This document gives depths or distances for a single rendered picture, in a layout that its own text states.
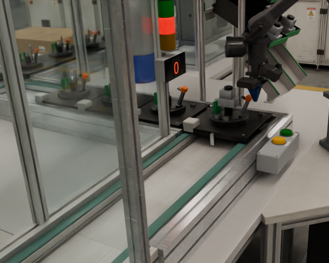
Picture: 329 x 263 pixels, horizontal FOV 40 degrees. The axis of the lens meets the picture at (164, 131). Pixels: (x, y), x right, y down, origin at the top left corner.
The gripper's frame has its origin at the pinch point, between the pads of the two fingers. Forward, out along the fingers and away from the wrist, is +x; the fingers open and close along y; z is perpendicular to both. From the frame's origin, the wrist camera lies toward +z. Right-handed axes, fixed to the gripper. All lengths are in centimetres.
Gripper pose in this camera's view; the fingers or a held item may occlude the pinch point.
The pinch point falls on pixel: (255, 91)
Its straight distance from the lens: 156.7
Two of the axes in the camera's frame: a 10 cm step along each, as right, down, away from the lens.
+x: 0.5, 9.2, 4.0
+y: 5.3, -3.6, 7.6
